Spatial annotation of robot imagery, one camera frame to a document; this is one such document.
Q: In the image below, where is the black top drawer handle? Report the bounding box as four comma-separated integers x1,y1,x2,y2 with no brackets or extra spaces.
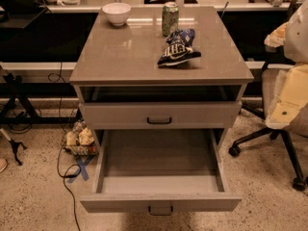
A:
146,117,172,125

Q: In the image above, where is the black drawer handle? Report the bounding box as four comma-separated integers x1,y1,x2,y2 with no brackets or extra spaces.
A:
147,206,173,217
146,117,172,125

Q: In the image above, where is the black table frame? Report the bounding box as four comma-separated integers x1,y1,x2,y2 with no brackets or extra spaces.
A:
0,68,82,125

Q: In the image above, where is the beige office chair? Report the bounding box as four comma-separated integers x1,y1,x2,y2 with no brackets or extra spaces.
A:
229,68,307,191

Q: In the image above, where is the green soda can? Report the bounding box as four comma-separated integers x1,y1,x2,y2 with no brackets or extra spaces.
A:
162,2,179,37

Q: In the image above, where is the black middle drawer handle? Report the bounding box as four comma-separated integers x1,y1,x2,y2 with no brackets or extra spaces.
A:
147,206,173,217

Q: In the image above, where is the white ceramic bowl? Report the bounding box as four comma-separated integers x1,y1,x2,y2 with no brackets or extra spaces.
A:
102,3,131,26

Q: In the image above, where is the open grey middle drawer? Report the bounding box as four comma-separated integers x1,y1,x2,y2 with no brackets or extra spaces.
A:
81,129,242,213

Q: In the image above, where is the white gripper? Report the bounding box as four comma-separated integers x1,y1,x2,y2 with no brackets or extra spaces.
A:
264,22,308,129

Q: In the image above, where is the blue chip bag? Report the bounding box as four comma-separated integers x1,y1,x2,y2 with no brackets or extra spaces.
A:
157,28,201,66

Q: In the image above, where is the black floor cable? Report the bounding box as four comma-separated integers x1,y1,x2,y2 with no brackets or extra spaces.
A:
47,61,83,231

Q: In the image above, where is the black tripod stand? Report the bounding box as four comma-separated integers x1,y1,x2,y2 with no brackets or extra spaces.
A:
0,126,27,166

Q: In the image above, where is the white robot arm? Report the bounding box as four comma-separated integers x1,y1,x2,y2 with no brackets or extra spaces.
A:
264,0,308,129

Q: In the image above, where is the blue tape cross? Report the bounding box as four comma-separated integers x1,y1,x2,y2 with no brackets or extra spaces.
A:
67,155,93,183

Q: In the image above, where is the grey drawer cabinet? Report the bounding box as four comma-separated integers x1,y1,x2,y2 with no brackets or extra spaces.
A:
70,7,253,144

